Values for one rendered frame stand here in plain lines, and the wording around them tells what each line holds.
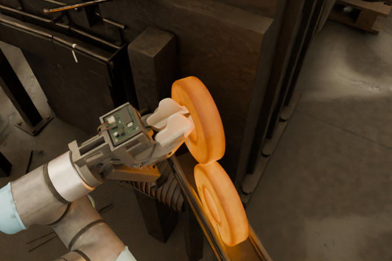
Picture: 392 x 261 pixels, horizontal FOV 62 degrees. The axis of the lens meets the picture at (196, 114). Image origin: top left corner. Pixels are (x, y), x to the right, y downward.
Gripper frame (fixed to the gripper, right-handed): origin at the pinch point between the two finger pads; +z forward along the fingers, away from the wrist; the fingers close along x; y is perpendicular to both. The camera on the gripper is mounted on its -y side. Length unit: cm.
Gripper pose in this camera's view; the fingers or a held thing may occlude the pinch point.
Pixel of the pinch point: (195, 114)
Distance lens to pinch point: 56.1
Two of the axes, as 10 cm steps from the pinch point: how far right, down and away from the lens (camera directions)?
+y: -2.4, -5.3, -8.1
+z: 8.7, -4.9, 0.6
